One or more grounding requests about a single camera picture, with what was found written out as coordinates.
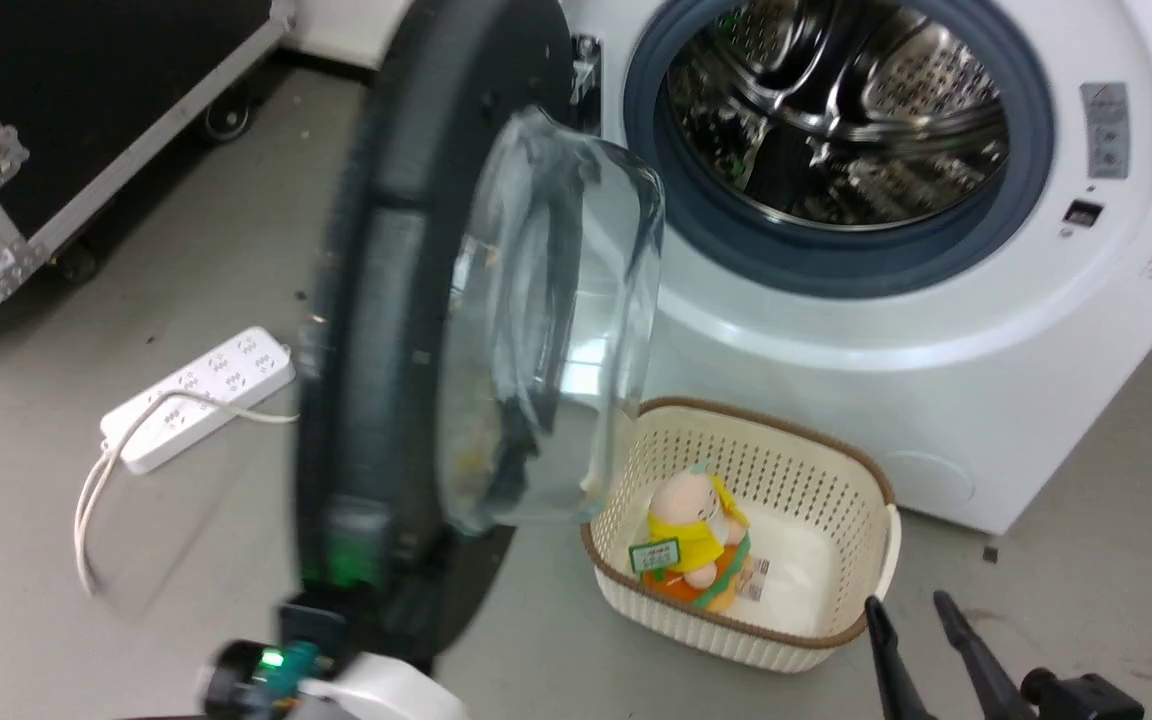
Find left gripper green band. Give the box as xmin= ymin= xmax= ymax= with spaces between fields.
xmin=280 ymin=498 xmax=409 ymax=663

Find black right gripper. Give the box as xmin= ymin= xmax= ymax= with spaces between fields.
xmin=864 ymin=589 xmax=1148 ymax=720

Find black round glass washer door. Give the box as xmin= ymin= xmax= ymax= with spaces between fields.
xmin=293 ymin=0 xmax=667 ymax=673

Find white front-load washing machine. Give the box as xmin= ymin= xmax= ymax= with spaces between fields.
xmin=556 ymin=0 xmax=1152 ymax=536

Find grey-blue rubber door gasket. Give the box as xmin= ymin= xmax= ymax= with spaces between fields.
xmin=622 ymin=0 xmax=1056 ymax=300

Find cream perforated laundry basket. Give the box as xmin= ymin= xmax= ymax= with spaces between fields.
xmin=580 ymin=396 xmax=904 ymax=674

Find small printed label card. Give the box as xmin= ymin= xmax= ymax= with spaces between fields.
xmin=735 ymin=554 xmax=773 ymax=603

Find white power strip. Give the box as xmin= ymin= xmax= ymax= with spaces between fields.
xmin=99 ymin=326 xmax=296 ymax=476

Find plush doll yellow orange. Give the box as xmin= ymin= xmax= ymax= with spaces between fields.
xmin=628 ymin=461 xmax=753 ymax=614

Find white paper tag green border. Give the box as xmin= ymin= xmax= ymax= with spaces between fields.
xmin=628 ymin=537 xmax=683 ymax=574

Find black caster wheel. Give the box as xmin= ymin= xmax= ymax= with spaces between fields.
xmin=49 ymin=238 xmax=103 ymax=288
xmin=200 ymin=88 xmax=256 ymax=144

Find black flight case aluminium edges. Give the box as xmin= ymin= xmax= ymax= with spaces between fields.
xmin=0 ymin=0 xmax=298 ymax=346

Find grey washer control sticker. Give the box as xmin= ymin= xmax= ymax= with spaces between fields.
xmin=1080 ymin=81 xmax=1132 ymax=182

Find stainless steel washer drum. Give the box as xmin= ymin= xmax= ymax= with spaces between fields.
xmin=665 ymin=0 xmax=1012 ymax=232

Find white power strip cable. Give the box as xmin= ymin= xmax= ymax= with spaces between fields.
xmin=73 ymin=389 xmax=302 ymax=598

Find metal door hinge bracket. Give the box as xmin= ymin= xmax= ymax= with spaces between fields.
xmin=570 ymin=34 xmax=604 ymax=135

